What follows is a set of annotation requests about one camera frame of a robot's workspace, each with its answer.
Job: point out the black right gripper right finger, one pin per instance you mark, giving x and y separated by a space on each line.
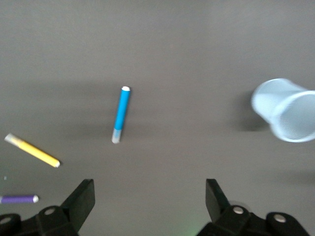
216 199

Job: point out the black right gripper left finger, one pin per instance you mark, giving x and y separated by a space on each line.
81 199

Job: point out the blue marker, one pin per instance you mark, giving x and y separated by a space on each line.
121 110

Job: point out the purple marker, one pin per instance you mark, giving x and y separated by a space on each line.
17 199

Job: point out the yellow marker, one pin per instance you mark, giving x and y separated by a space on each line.
34 151

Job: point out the light blue plastic cup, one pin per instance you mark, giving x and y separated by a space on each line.
270 98

